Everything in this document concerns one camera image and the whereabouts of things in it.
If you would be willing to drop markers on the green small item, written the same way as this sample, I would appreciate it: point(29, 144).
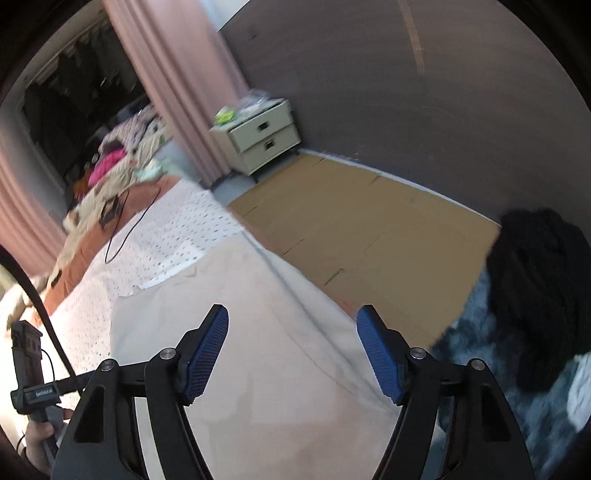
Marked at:
point(226, 115)

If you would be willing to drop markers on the pile of mixed clothes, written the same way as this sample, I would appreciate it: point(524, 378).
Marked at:
point(138, 134)

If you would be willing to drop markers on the clear plastic bag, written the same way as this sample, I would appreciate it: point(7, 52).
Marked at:
point(256, 101)

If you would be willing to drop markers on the blue grey fuzzy blanket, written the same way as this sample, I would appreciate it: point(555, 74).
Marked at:
point(475, 332)

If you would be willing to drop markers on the beige jacket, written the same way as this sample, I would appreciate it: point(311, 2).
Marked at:
point(286, 392)

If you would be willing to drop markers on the flat brown cardboard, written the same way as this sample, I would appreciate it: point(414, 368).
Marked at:
point(369, 221)

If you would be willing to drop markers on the beige plush pillow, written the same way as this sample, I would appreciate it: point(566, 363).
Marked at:
point(18, 300)

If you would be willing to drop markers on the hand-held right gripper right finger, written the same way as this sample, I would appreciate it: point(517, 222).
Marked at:
point(381, 355)

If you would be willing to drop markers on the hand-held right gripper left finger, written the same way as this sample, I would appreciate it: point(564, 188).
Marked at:
point(203, 360)

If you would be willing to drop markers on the cream patterned quilt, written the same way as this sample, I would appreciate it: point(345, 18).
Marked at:
point(115, 182)

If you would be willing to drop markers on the pink garment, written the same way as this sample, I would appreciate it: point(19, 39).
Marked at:
point(108, 166)

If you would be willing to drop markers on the black fuzzy cloth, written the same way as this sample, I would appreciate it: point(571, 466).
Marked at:
point(540, 286)

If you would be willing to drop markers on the orange blanket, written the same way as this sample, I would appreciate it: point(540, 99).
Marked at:
point(87, 249)

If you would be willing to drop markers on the white nightstand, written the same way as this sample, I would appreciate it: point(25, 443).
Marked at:
point(263, 138)

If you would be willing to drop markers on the dark hanging clothes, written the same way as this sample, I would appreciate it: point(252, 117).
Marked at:
point(83, 83)

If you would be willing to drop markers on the black glasses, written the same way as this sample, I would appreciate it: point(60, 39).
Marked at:
point(111, 210)

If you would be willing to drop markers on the person's left hand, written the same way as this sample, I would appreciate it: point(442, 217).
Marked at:
point(37, 443)

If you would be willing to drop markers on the floral bed sheet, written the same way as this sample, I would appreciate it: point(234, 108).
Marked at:
point(184, 221)

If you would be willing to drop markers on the white cloth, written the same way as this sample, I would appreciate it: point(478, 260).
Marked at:
point(579, 397)

